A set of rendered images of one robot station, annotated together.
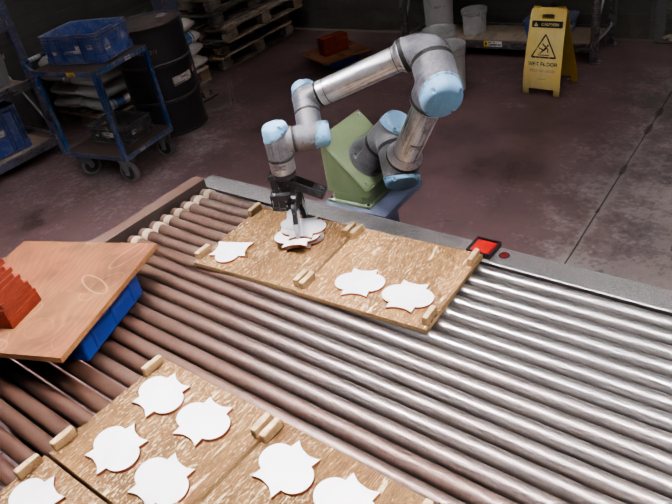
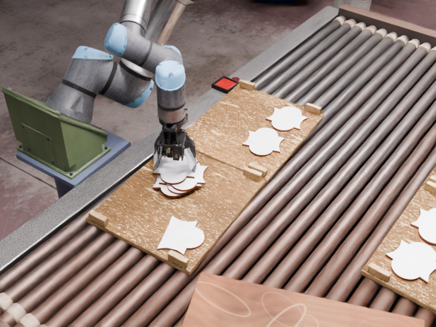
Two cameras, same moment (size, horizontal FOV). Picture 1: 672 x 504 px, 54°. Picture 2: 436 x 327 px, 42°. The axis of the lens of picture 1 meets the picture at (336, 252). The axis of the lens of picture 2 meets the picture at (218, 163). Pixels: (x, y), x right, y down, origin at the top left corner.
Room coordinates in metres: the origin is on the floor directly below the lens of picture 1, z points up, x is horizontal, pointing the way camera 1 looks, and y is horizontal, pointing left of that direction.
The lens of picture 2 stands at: (1.84, 1.37, 2.09)
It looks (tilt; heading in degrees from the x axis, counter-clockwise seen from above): 41 degrees down; 262
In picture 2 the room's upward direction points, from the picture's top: 1 degrees clockwise
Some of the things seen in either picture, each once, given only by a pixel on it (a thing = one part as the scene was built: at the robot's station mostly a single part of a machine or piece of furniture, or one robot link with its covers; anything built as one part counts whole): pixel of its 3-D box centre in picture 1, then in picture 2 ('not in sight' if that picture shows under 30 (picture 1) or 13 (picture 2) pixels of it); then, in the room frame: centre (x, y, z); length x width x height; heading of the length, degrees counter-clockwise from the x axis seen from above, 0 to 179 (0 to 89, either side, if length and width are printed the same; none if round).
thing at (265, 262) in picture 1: (277, 246); (179, 200); (1.78, 0.18, 0.93); 0.41 x 0.35 x 0.02; 51
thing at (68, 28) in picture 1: (86, 41); not in sight; (4.87, 1.43, 0.96); 0.50 x 0.38 x 0.21; 64
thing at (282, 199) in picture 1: (285, 189); (172, 135); (1.79, 0.11, 1.12); 0.09 x 0.08 x 0.12; 76
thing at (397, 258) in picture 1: (390, 275); (251, 128); (1.51, -0.14, 0.93); 0.41 x 0.35 x 0.02; 50
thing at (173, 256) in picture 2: (203, 251); (178, 259); (1.80, 0.42, 0.95); 0.06 x 0.02 x 0.03; 141
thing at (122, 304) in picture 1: (69, 309); not in sight; (1.59, 0.79, 0.97); 0.31 x 0.31 x 0.10; 68
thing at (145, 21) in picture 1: (159, 75); not in sight; (5.52, 1.15, 0.44); 0.59 x 0.59 x 0.88
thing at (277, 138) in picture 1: (278, 141); (170, 84); (1.79, 0.10, 1.27); 0.09 x 0.08 x 0.11; 88
